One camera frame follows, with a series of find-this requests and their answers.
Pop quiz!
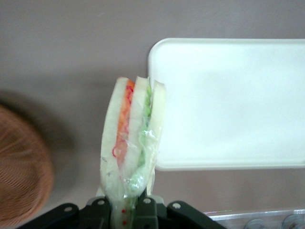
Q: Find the round brown wicker basket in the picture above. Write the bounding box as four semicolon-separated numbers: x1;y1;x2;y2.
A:
0;104;54;224

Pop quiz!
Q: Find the clear plastic container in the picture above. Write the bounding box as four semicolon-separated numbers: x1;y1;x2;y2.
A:
204;209;305;229

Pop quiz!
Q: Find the white rectangular plastic tray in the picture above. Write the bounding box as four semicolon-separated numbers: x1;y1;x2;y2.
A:
146;38;305;172

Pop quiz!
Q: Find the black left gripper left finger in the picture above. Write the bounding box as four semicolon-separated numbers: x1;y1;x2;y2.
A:
16;198;112;229

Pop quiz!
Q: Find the triangle sandwich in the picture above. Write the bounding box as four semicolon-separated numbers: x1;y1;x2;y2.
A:
99;76;167;229

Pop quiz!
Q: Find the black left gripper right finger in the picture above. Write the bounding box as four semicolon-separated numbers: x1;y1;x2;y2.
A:
135;197;224;229

